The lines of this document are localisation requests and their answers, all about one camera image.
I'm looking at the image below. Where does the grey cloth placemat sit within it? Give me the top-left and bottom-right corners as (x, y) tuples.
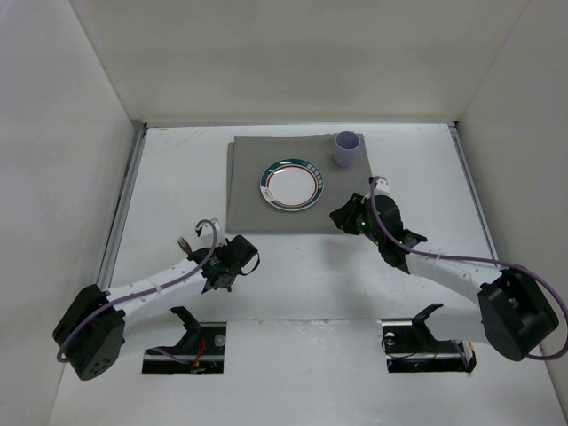
(226, 134), (372, 234)

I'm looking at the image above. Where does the purple cup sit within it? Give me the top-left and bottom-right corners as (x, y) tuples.
(334, 131), (361, 168)

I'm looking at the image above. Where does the white plate green red rim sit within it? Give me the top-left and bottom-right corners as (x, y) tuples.
(259, 158), (324, 212)

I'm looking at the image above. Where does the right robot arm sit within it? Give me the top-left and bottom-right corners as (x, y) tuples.
(329, 193), (559, 361)

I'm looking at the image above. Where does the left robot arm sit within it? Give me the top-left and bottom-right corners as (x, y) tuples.
(52, 235), (260, 381)

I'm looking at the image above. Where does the brown wooden fork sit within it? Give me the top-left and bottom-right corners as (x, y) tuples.
(177, 237), (193, 256)

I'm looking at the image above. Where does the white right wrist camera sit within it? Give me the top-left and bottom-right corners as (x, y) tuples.
(369, 176), (391, 196)

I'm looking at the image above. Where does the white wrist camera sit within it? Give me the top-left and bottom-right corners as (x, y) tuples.
(194, 218), (223, 240)
(369, 176), (391, 196)

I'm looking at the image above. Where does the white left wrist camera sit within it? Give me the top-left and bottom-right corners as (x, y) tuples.
(194, 218), (223, 240)

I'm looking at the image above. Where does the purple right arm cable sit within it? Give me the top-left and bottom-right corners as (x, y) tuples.
(367, 176), (568, 369)

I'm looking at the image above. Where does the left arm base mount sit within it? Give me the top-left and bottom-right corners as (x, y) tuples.
(141, 306), (227, 375)

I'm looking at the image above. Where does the right aluminium table rail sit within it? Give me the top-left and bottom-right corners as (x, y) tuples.
(448, 122), (499, 260)

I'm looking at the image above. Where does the aluminium table rail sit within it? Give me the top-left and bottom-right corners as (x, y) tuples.
(448, 122), (499, 260)
(95, 120), (147, 290)

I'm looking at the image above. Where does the left aluminium table rail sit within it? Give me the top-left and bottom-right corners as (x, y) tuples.
(95, 120), (147, 290)

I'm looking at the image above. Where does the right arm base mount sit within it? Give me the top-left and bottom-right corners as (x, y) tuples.
(380, 304), (477, 374)

